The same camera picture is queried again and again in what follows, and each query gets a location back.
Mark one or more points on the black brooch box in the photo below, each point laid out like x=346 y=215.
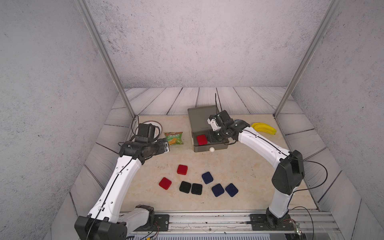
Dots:
x=197 y=189
x=185 y=187

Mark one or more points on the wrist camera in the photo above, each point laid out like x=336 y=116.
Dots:
x=145 y=134
x=213 y=123

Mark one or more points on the three-tier drawer cabinet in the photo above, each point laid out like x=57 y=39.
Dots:
x=200 y=127

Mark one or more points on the right frame post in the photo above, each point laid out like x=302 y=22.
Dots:
x=320 y=32

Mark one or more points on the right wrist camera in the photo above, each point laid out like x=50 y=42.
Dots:
x=213 y=123

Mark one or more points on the left frame post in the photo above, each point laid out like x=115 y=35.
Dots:
x=90 y=23

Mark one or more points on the red brooch box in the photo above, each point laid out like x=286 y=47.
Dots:
x=202 y=140
x=165 y=183
x=182 y=170

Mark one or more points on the round patterned plate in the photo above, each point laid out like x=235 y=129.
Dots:
x=158 y=127

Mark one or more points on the navy brooch box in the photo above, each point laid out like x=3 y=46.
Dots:
x=217 y=190
x=231 y=189
x=207 y=178

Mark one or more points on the green snack bag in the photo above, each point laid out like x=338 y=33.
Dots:
x=174 y=138

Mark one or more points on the frame post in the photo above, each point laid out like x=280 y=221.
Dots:
x=320 y=32
x=90 y=23

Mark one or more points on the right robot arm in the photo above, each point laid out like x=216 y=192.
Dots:
x=289 y=166

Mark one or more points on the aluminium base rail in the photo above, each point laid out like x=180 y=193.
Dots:
x=299 y=224

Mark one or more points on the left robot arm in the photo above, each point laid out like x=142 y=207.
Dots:
x=104 y=221

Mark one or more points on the yellow banana bunch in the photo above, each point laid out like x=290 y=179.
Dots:
x=264 y=128

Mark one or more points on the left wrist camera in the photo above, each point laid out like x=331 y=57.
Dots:
x=145 y=134

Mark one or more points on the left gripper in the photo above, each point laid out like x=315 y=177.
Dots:
x=163 y=145

